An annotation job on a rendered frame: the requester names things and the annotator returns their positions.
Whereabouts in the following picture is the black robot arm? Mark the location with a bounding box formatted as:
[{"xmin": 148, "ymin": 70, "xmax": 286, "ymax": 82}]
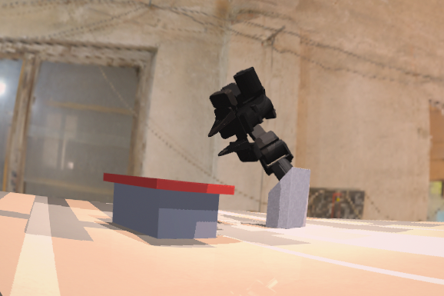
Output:
[{"xmin": 219, "ymin": 67, "xmax": 293, "ymax": 181}]

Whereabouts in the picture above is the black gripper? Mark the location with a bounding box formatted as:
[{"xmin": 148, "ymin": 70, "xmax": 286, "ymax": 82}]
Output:
[{"xmin": 208, "ymin": 88, "xmax": 263, "ymax": 162}]

